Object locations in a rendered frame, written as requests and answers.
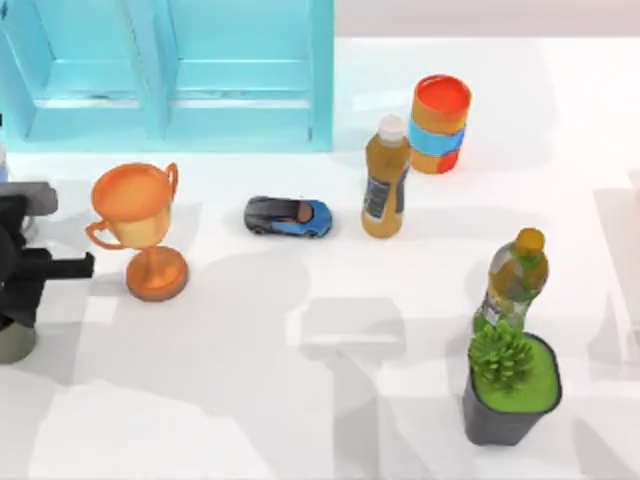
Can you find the blue and black toy car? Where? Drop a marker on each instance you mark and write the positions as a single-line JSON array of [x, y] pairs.
[[290, 216]]

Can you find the light blue rack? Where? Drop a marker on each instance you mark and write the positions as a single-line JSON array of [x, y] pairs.
[[175, 75]]

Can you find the orange and blue can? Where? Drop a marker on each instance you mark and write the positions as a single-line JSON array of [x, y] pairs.
[[440, 125]]

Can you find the pale grey rounded box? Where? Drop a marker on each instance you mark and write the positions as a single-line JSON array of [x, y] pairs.
[[15, 345]]

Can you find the orange trophy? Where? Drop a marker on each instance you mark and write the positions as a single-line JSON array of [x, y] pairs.
[[137, 220]]

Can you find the orange bottle with white cap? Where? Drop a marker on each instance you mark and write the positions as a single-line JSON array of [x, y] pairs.
[[385, 190]]

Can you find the grey pot with green plant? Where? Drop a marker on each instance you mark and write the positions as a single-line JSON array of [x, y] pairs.
[[510, 385]]

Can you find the clear bottle with yellow cap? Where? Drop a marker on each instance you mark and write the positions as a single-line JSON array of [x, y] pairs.
[[515, 280]]

